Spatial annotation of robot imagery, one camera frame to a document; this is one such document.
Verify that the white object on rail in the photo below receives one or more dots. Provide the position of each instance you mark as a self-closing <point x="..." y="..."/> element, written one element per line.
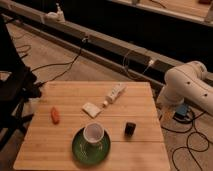
<point x="58" y="15"/>

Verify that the white cup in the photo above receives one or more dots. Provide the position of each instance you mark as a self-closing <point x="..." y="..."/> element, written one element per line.
<point x="93" y="133"/>

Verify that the orange carrot toy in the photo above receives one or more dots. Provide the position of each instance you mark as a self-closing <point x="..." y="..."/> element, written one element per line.
<point x="55" y="115"/>

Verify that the black chair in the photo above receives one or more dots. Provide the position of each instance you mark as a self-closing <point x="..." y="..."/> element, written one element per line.
<point x="16" y="89"/>

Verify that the blue box on floor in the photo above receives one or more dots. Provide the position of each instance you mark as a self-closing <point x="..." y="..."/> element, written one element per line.
<point x="182" y="110"/>

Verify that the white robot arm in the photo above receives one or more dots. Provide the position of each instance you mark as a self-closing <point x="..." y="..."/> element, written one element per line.
<point x="187" y="81"/>

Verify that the black standing eraser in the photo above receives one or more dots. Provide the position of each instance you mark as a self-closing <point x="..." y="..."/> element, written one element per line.
<point x="130" y="128"/>

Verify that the white tube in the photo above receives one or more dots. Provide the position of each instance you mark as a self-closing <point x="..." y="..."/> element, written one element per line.
<point x="113" y="94"/>

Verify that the grey metal rail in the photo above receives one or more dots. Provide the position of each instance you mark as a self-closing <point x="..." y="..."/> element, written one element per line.
<point x="153" y="42"/>

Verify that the green plate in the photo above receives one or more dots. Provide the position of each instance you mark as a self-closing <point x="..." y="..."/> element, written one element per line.
<point x="88" y="154"/>

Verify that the wooden table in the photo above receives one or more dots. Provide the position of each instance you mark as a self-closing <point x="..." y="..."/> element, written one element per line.
<point x="125" y="136"/>

